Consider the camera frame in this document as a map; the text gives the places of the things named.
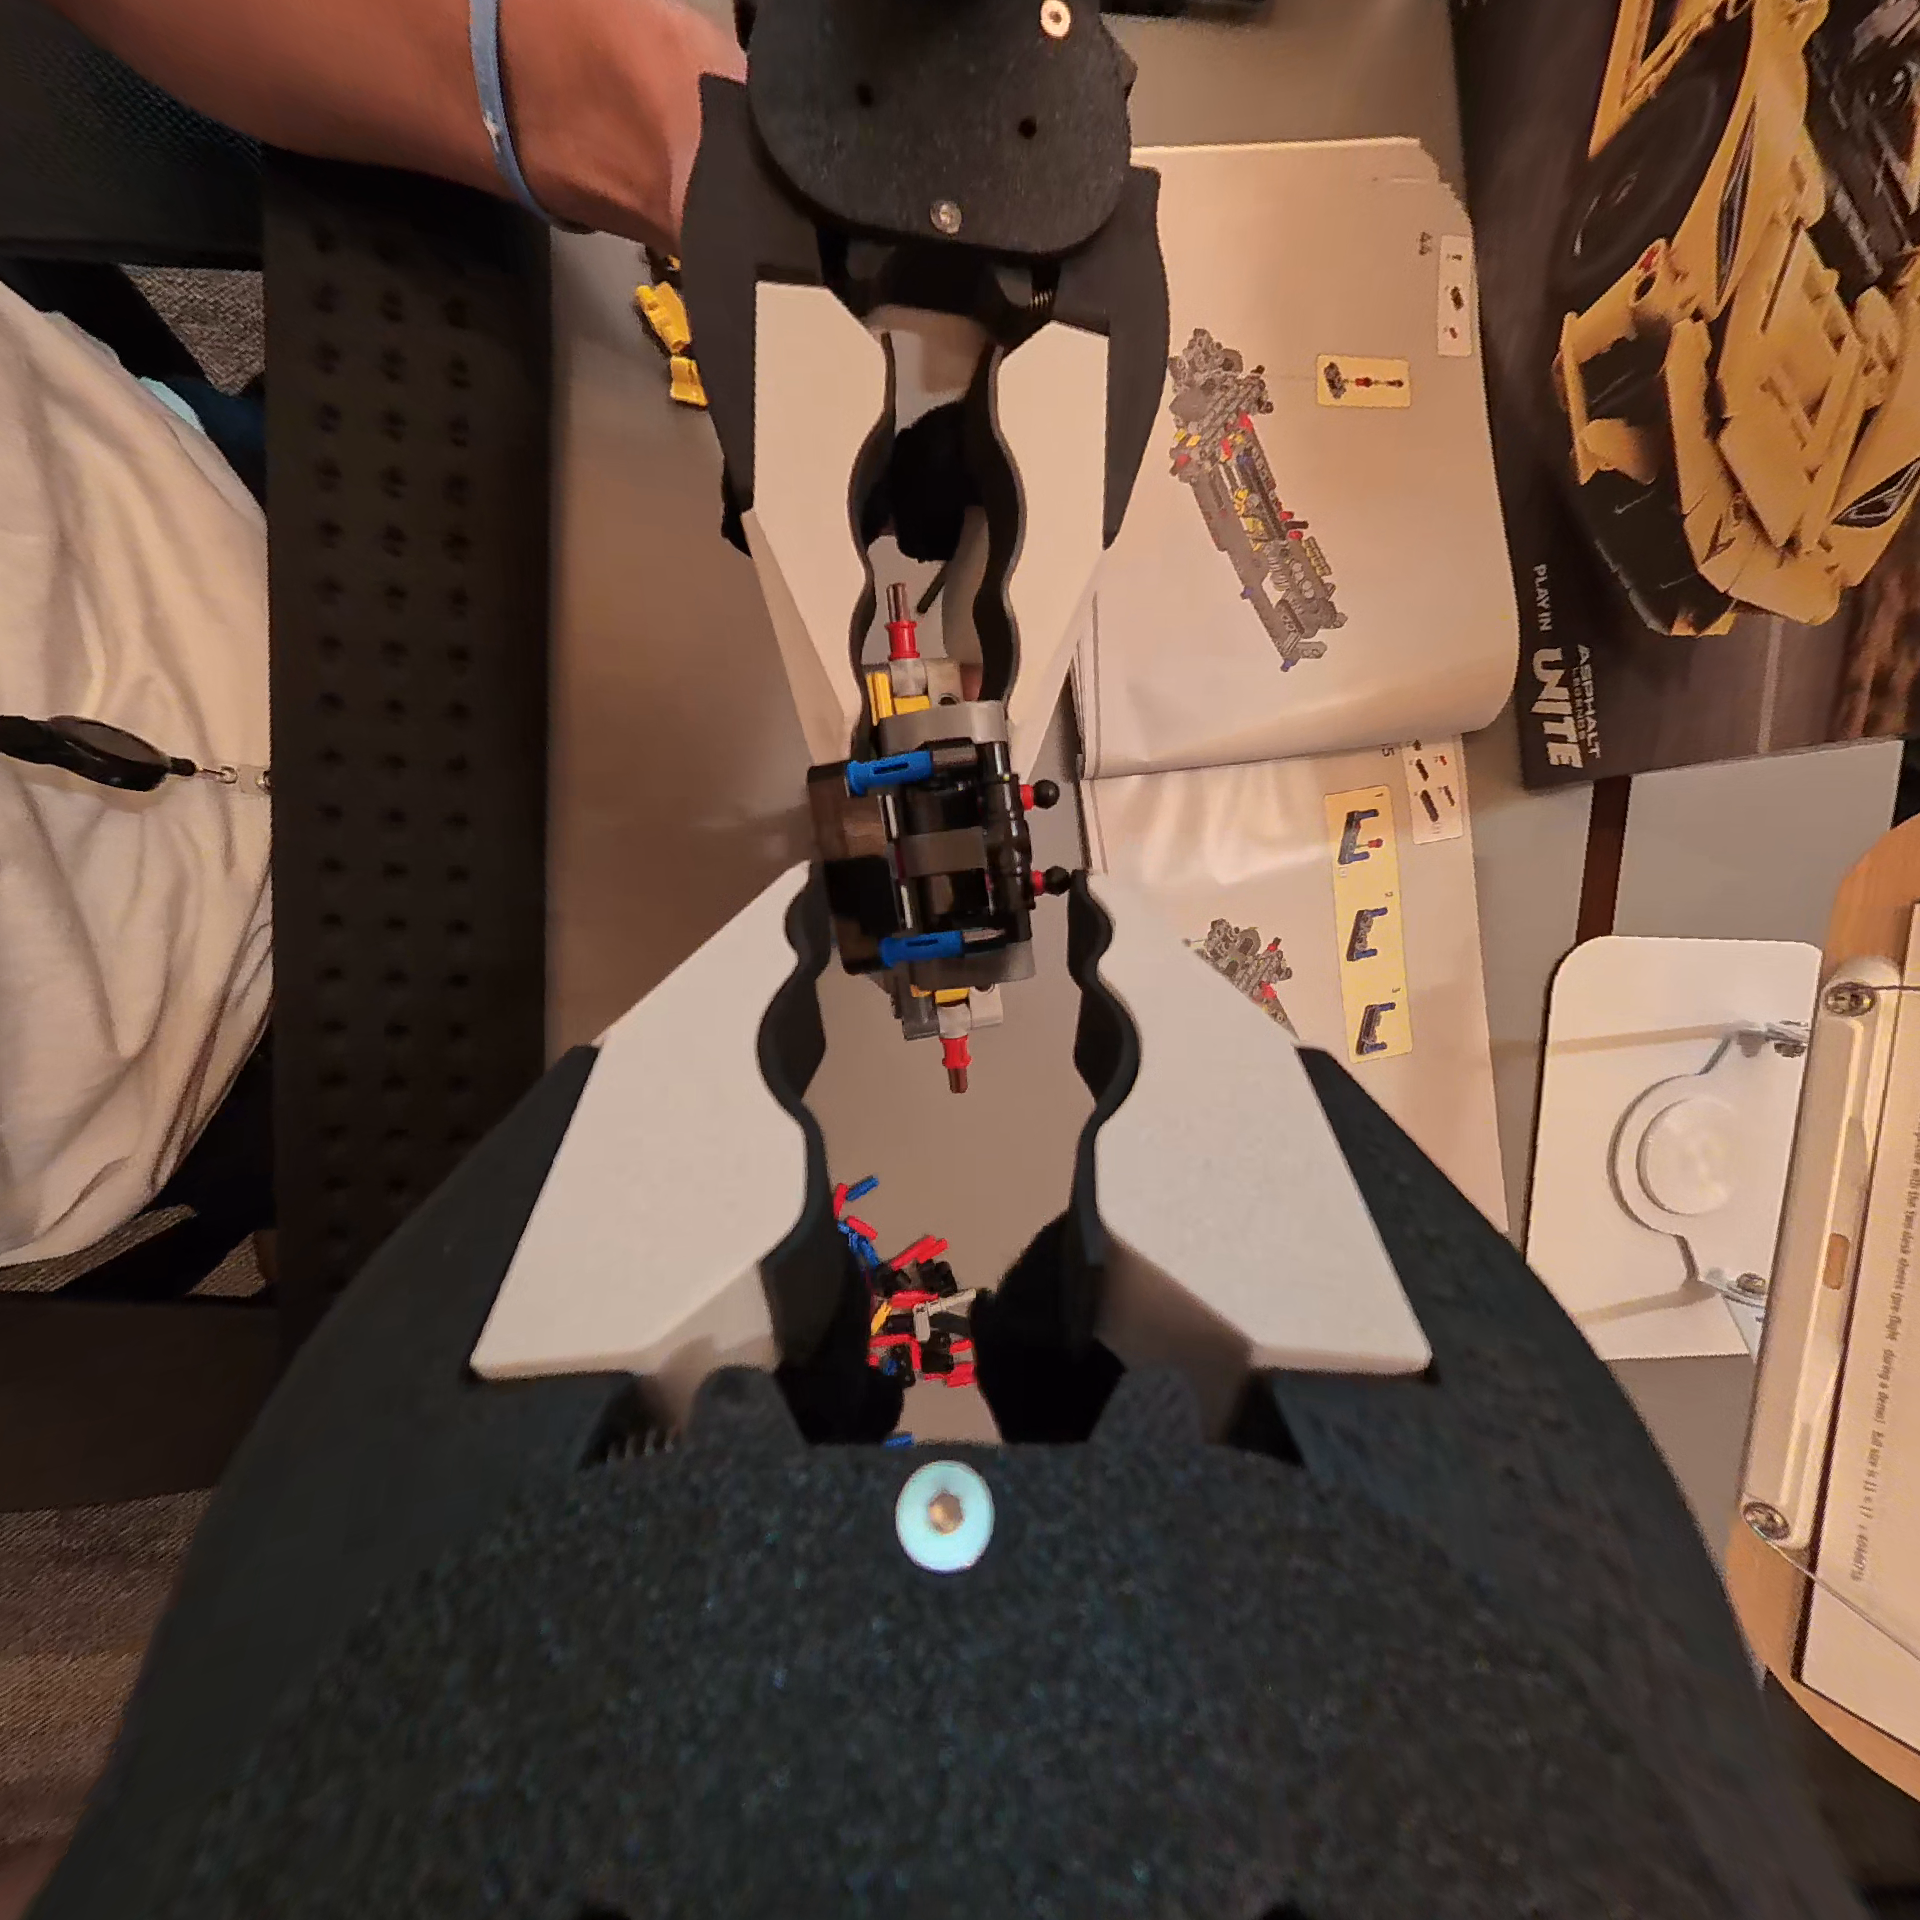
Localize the dark lego set box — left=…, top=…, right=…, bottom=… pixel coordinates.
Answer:
left=1447, top=0, right=1920, bottom=793

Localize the black badge reel lanyard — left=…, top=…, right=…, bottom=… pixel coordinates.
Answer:
left=0, top=712, right=272, bottom=797

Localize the pile of lego pins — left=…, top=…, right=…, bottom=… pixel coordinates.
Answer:
left=829, top=1179, right=982, bottom=1450

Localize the lego instruction booklet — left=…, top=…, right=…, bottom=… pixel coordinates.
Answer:
left=1072, top=138, right=1520, bottom=1247

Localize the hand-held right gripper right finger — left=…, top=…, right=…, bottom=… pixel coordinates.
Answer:
left=1062, top=871, right=1434, bottom=1431

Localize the grey lego chassis assembly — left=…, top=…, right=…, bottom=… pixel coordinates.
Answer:
left=806, top=586, right=1083, bottom=1097

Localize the pile of yellow lego pieces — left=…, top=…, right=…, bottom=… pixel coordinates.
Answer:
left=629, top=263, right=710, bottom=411

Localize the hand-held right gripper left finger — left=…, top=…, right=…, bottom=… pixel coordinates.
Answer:
left=470, top=869, right=834, bottom=1381

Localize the printed instruction sheet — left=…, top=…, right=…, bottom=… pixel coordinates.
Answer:
left=1798, top=901, right=1920, bottom=1713

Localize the person's left forearm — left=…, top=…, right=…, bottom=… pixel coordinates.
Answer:
left=50, top=0, right=511, bottom=200

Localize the person's left hand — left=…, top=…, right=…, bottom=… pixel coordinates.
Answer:
left=503, top=0, right=751, bottom=251

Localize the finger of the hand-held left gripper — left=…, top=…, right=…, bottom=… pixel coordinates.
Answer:
left=745, top=277, right=900, bottom=783
left=960, top=317, right=1118, bottom=752

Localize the dark swivel chair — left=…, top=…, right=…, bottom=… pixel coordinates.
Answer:
left=0, top=47, right=263, bottom=273

